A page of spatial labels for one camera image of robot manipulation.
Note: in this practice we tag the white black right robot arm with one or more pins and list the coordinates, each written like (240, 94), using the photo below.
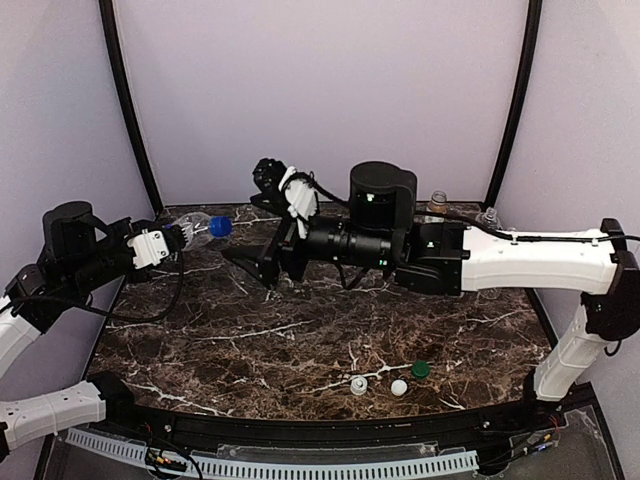
(440, 253)

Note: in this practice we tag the green lid brown jar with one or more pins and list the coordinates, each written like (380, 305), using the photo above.
(438, 202)

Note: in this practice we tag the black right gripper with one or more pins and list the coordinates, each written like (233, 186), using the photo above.
(279, 253)

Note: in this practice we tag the white ribbed bottle cap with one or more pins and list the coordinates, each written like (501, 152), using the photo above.
(358, 385)

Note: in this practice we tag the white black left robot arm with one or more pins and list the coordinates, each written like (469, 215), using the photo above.
(81, 254)

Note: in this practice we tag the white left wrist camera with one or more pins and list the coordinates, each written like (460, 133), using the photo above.
(149, 247)

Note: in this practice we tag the white slotted cable duct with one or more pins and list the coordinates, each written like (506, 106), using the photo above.
(412, 461)

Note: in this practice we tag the black left corner frame post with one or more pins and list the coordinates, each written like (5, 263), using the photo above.
(126, 102)

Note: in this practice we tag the black corner frame post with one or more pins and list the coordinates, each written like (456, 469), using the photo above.
(525, 64)
(126, 102)

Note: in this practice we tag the blue bottle cap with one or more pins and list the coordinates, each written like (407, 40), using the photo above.
(220, 226)

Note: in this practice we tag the blue cap water bottle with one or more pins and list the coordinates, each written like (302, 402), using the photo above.
(194, 227)

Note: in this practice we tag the black right corner frame post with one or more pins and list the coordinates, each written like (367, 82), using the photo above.
(525, 64)

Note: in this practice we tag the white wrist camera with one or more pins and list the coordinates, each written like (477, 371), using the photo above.
(273, 178)
(149, 247)

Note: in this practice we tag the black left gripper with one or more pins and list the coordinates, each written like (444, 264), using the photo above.
(175, 237)

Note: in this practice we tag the clear plastic bottle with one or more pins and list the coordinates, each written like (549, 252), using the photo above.
(489, 218)

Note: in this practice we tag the black front frame rail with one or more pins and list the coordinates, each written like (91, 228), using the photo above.
(483, 428)

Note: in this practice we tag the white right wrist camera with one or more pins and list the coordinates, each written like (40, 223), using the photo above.
(273, 178)

